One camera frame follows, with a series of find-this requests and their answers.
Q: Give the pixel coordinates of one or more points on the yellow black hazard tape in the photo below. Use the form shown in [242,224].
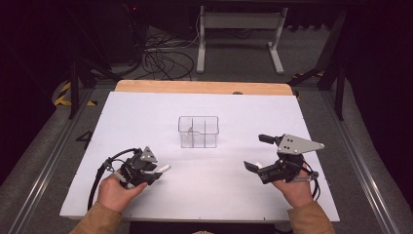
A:
[63,94]

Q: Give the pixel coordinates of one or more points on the white pen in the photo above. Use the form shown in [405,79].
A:
[164,168]

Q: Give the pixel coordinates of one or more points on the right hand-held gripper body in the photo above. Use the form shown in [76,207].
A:
[292,144]

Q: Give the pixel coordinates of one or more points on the person's left hand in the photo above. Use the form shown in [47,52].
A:
[113,195]

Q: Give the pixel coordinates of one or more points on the person's right hand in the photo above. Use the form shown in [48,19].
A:
[297,193]

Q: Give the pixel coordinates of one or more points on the white table cover sheet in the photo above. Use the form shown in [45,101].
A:
[227,195]

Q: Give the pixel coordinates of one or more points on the white metal stand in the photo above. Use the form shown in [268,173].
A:
[240,20]

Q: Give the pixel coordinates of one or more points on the wooden table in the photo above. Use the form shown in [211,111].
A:
[195,87]

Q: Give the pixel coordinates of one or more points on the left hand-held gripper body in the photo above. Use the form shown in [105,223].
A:
[136,169]

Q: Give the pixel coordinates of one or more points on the black metal stand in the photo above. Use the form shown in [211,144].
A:
[74,91]
[339,87]

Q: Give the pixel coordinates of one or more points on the clear plastic pen holder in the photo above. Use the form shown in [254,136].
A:
[198,123]

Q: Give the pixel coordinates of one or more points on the aluminium floor rail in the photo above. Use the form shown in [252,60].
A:
[360,162]
[48,162]

